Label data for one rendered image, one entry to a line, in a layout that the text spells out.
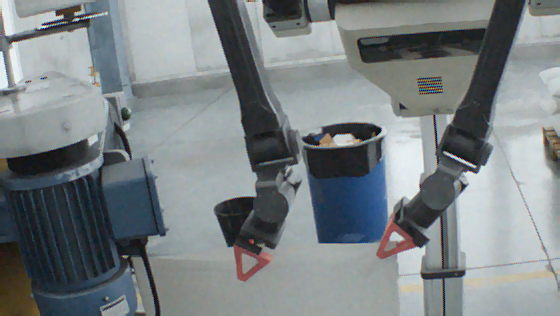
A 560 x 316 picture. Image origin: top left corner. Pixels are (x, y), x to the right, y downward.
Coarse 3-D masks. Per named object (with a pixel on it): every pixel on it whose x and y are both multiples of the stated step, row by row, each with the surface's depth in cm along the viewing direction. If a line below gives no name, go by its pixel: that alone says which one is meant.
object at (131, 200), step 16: (144, 160) 88; (112, 176) 84; (128, 176) 83; (144, 176) 83; (112, 192) 82; (128, 192) 82; (144, 192) 83; (112, 208) 82; (128, 208) 83; (144, 208) 83; (160, 208) 84; (112, 224) 83; (128, 224) 83; (144, 224) 84; (160, 224) 84; (144, 240) 88
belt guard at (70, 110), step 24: (48, 72) 118; (0, 96) 94; (24, 96) 89; (48, 96) 84; (72, 96) 80; (96, 96) 81; (0, 120) 73; (24, 120) 73; (48, 120) 74; (72, 120) 76; (96, 120) 80; (0, 144) 74; (24, 144) 74; (48, 144) 75
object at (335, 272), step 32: (160, 256) 120; (192, 256) 120; (224, 256) 120; (288, 256) 119; (320, 256) 113; (352, 256) 113; (160, 288) 121; (192, 288) 118; (224, 288) 116; (256, 288) 114; (288, 288) 114; (320, 288) 115; (352, 288) 115; (384, 288) 114
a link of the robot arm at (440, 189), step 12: (444, 132) 105; (444, 156) 104; (444, 168) 98; (456, 168) 99; (468, 168) 102; (480, 168) 104; (432, 180) 98; (444, 180) 98; (456, 180) 99; (432, 192) 99; (444, 192) 98; (456, 192) 98; (432, 204) 99; (444, 204) 98
